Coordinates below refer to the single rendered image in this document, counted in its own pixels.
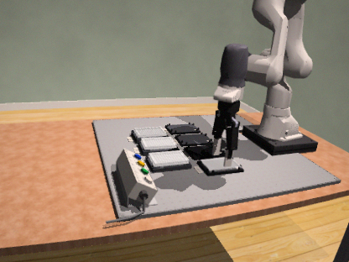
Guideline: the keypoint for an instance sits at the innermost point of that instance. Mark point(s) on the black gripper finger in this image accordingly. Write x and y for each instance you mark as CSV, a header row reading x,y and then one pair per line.
x,y
218,134
232,139

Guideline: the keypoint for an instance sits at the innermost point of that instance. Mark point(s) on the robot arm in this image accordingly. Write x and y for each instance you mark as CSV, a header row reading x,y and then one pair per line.
x,y
267,69

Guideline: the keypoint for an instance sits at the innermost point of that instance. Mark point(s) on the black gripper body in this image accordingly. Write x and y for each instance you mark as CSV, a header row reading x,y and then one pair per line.
x,y
228,110

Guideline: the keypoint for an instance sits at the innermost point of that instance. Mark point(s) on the white button panel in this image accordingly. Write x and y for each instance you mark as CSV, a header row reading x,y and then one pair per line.
x,y
136,183

